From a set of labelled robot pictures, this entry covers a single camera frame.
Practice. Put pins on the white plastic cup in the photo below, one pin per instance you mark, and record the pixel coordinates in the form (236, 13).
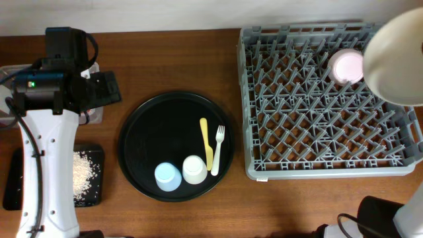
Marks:
(194, 170)

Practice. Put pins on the yellow plastic knife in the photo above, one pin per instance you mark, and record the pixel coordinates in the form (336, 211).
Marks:
(208, 148)

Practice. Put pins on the clear plastic waste bin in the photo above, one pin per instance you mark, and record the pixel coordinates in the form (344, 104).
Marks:
(95, 114)

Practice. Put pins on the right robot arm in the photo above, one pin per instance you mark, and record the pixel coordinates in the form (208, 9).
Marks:
(377, 217)

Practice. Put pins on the pile of rice grains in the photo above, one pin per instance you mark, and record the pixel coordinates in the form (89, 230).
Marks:
(84, 173)

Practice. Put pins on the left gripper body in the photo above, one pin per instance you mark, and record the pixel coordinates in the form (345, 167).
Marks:
(106, 92)

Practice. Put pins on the black rectangular tray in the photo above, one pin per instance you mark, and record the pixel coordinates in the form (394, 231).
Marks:
(12, 199)

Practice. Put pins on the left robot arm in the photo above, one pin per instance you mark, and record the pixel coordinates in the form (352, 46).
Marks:
(47, 99)

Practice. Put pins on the grey plastic dishwasher rack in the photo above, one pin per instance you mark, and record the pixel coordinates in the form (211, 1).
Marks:
(298, 124)

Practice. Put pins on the large beige bowl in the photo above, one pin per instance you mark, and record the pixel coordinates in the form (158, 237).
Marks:
(393, 60)

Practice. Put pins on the light blue plastic cup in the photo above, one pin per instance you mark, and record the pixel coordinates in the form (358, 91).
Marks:
(167, 176)

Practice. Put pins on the white plastic fork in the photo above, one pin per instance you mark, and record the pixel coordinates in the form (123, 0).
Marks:
(219, 139)

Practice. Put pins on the small pink bowl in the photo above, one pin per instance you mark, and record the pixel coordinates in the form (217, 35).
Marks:
(346, 66)

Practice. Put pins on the round black serving tray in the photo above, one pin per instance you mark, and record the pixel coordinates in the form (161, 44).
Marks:
(166, 128)

